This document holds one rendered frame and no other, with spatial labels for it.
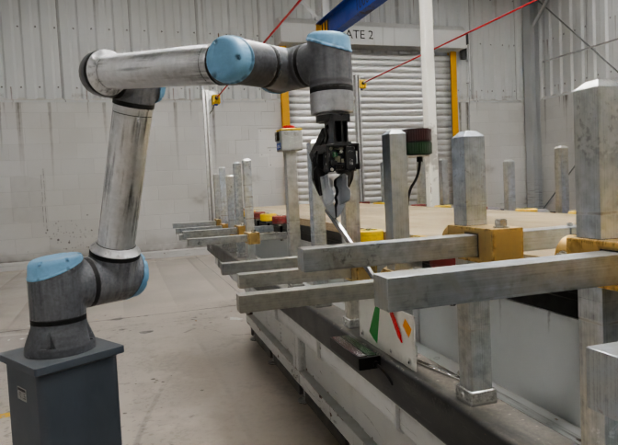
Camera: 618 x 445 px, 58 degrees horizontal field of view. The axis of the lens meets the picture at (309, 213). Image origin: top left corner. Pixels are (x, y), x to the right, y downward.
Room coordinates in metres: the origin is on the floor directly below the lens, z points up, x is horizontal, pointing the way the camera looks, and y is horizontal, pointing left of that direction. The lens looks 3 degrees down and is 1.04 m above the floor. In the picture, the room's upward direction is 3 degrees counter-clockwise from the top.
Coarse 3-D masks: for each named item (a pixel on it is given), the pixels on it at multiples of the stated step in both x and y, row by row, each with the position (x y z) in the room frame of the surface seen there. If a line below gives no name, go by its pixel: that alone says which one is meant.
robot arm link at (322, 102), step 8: (312, 96) 1.16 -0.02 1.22; (320, 96) 1.14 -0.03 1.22; (328, 96) 1.13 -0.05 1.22; (336, 96) 1.13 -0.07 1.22; (344, 96) 1.14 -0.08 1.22; (352, 96) 1.16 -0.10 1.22; (312, 104) 1.16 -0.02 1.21; (320, 104) 1.14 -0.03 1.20; (328, 104) 1.13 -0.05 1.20; (336, 104) 1.13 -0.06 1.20; (344, 104) 1.14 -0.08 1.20; (352, 104) 1.16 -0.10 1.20; (312, 112) 1.16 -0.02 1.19; (320, 112) 1.15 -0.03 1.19; (328, 112) 1.15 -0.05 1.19; (336, 112) 1.15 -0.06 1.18; (344, 112) 1.16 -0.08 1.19; (352, 112) 1.17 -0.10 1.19
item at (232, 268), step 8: (296, 256) 1.52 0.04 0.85; (224, 264) 1.43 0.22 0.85; (232, 264) 1.44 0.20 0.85; (240, 264) 1.44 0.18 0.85; (248, 264) 1.45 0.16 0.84; (256, 264) 1.46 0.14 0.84; (264, 264) 1.46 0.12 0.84; (272, 264) 1.47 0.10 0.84; (280, 264) 1.48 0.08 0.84; (288, 264) 1.48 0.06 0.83; (296, 264) 1.49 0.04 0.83; (224, 272) 1.43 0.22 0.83; (232, 272) 1.44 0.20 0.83; (240, 272) 1.44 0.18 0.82
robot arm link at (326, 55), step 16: (320, 32) 1.14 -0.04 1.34; (336, 32) 1.14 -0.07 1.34; (304, 48) 1.17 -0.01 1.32; (320, 48) 1.14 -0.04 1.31; (336, 48) 1.13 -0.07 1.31; (304, 64) 1.16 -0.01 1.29; (320, 64) 1.14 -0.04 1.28; (336, 64) 1.13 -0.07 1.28; (304, 80) 1.19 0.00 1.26; (320, 80) 1.14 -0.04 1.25; (336, 80) 1.13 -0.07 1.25
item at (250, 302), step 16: (288, 288) 0.99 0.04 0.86; (304, 288) 0.98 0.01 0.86; (320, 288) 0.98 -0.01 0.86; (336, 288) 0.99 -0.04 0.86; (352, 288) 1.00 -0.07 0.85; (368, 288) 1.01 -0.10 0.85; (240, 304) 0.94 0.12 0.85; (256, 304) 0.95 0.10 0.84; (272, 304) 0.96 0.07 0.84; (288, 304) 0.96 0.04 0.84; (304, 304) 0.97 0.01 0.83
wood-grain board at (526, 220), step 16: (256, 208) 3.68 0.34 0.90; (272, 208) 3.55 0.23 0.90; (304, 208) 3.32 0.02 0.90; (368, 208) 2.95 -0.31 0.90; (416, 208) 2.72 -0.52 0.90; (432, 208) 2.65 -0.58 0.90; (448, 208) 2.58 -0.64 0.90; (304, 224) 2.30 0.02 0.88; (368, 224) 1.83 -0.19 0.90; (384, 224) 1.80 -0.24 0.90; (416, 224) 1.74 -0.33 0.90; (432, 224) 1.71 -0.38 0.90; (448, 224) 1.69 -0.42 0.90; (512, 224) 1.58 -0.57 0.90; (528, 224) 1.56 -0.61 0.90; (544, 224) 1.53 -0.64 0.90; (560, 224) 1.51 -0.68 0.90; (528, 256) 0.99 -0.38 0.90; (544, 256) 0.96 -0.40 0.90
